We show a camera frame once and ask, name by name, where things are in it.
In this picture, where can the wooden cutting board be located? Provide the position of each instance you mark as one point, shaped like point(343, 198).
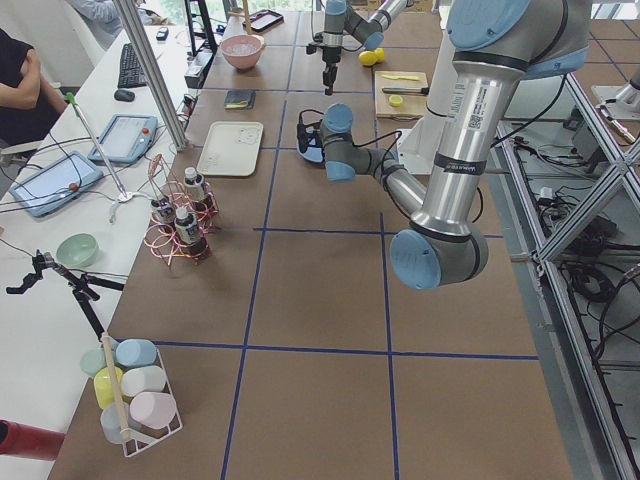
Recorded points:
point(414, 106)

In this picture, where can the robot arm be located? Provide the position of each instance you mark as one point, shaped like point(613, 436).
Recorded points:
point(494, 45)
point(341, 18)

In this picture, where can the tea bottle white cap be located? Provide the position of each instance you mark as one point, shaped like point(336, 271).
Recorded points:
point(188, 230)

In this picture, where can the red bottle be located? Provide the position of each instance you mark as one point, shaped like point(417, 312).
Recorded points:
point(26, 441)

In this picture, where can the blue teach pendant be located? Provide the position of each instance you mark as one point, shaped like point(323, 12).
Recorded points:
point(55, 185)
point(127, 137)

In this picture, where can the black keyboard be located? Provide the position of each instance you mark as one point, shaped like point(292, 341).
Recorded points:
point(131, 73)

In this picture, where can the pale blue plastic cup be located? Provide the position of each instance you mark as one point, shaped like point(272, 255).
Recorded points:
point(111, 426)

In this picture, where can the white plastic cup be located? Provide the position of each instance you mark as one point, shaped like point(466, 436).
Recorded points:
point(150, 378)

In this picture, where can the pale green plastic cup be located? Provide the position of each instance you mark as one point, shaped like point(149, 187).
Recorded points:
point(92, 361)

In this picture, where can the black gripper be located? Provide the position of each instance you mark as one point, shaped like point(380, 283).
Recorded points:
point(330, 56)
point(313, 141)

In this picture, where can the pink plastic cup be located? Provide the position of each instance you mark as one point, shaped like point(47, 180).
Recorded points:
point(153, 409)

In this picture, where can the black computer mouse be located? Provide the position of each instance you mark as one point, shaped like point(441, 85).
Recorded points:
point(124, 95)

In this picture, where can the lemon half slice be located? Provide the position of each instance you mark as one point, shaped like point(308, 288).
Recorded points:
point(395, 101)

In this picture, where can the whole yellow lemon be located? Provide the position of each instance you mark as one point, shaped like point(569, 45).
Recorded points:
point(368, 58)

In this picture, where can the green bowl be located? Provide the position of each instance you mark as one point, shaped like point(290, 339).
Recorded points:
point(79, 250)

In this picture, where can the yellow plastic knife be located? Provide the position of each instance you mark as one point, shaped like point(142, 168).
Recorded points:
point(401, 77)

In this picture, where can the steel muddler black tip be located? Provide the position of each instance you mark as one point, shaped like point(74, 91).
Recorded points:
point(406, 91)

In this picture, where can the white wire rack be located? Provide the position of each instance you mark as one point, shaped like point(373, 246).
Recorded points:
point(135, 442)

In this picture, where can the yellow plastic cup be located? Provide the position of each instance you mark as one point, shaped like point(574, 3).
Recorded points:
point(103, 388)

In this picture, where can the cream bear serving tray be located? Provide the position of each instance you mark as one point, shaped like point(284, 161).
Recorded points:
point(231, 149)

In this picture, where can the pink bowl of ice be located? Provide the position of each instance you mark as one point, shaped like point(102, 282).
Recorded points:
point(242, 51)

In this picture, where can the copper wire bottle rack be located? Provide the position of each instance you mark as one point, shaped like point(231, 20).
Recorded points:
point(168, 247)

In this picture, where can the seated person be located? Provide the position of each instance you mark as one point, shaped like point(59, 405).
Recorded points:
point(30, 106)

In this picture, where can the grey and yellow cloth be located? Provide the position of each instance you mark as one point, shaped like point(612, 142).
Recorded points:
point(239, 99)

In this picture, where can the aluminium frame post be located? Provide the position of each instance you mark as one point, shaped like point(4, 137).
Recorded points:
point(141, 44)

